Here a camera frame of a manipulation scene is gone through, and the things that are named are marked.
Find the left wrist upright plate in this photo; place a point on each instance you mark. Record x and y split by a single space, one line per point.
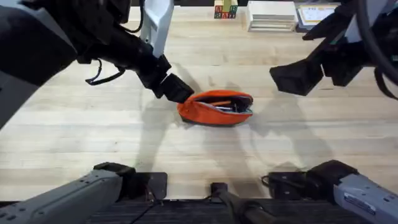
157 21

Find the stack of white boxes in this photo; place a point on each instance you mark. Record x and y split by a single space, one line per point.
271 15

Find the black rail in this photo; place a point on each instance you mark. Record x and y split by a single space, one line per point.
192 213

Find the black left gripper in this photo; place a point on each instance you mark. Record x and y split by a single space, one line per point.
136 57

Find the flat box with pale card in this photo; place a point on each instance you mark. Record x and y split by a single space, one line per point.
315 14

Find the orange zip bag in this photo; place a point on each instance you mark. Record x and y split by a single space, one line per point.
205 113

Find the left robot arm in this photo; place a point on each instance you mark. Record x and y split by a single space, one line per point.
28 46

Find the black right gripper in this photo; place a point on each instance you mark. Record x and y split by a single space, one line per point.
345 60

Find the toy blocks heap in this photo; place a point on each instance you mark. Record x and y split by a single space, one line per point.
226 9

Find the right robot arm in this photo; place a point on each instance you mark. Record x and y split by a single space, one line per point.
367 193

